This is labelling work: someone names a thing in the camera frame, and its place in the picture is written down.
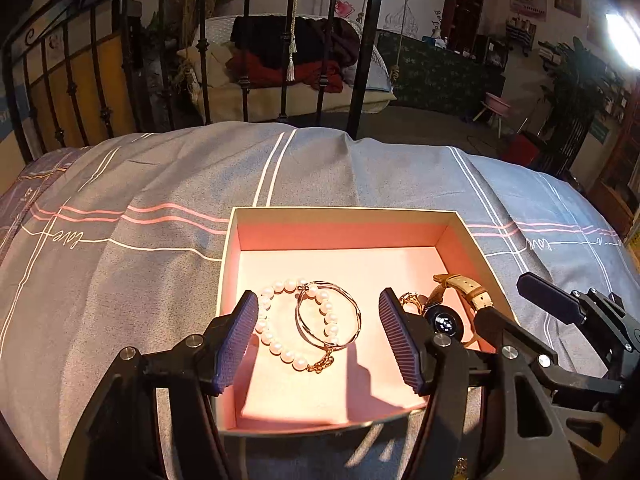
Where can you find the wooden shelf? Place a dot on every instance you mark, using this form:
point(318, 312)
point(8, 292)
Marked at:
point(620, 180)

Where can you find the gold bangle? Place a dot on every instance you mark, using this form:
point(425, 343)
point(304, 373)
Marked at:
point(298, 316)

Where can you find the red box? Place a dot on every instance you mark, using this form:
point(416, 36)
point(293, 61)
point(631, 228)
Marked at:
point(522, 149)

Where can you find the red telephone booth cabinet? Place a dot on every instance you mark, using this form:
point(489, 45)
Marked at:
point(465, 5)

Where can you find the green patterned counter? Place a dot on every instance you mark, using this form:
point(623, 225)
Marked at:
point(440, 77)

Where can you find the yellow panel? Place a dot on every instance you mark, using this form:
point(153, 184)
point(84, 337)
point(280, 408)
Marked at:
point(82, 95)

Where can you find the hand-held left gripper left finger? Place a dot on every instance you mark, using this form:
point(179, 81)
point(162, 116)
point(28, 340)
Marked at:
point(239, 341)

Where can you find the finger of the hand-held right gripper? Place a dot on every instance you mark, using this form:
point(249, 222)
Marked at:
point(547, 297)
point(542, 360)

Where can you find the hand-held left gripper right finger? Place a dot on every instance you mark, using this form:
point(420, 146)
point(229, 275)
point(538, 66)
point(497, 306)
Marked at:
point(400, 345)

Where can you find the pile of dark clothes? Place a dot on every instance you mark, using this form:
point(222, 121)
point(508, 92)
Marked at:
point(265, 40)

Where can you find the pink stool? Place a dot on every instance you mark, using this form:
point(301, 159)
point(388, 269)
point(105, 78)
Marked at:
point(495, 105)

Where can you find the pink-lined jewelry box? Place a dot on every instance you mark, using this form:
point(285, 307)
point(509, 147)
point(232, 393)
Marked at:
point(350, 270)

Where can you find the grey striped blanket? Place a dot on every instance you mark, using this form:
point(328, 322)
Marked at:
point(150, 260)

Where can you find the white hanging basket chair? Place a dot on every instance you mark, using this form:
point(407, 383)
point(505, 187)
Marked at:
point(300, 97)

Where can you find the black metal bed frame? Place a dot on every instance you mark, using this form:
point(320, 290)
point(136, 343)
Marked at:
point(361, 85)

